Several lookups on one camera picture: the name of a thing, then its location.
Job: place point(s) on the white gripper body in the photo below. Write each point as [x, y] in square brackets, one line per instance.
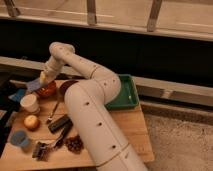
[48, 74]

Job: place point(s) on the blue sponge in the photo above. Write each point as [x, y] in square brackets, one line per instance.
[34, 85]

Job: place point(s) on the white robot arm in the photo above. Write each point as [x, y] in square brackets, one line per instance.
[85, 101]

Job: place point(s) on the red bowl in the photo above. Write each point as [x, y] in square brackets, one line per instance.
[47, 91]

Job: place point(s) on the dark red plate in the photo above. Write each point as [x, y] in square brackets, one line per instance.
[63, 88]

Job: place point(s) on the blue cloth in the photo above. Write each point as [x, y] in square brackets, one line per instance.
[18, 95]

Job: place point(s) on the white cup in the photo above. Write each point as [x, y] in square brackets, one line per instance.
[30, 103]

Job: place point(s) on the metal spoon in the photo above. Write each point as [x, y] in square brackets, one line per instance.
[50, 117]

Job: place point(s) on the black rectangular block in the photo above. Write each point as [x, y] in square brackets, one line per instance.
[59, 123]

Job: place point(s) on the yellow apple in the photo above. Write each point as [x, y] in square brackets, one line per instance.
[31, 122]

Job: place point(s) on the blue plastic cup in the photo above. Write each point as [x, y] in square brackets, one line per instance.
[20, 139]

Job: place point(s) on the dark grape bunch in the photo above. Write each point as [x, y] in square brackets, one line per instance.
[74, 144]

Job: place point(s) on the green plastic tray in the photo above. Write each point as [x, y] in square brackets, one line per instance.
[127, 98]

